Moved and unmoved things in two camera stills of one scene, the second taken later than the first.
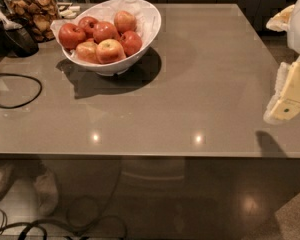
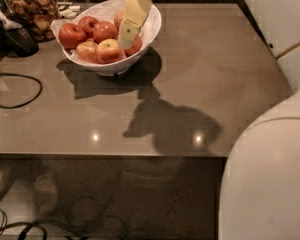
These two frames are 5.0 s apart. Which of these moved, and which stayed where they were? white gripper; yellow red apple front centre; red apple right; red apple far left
Moved: white gripper
Stayed: red apple far left; yellow red apple front centre; red apple right
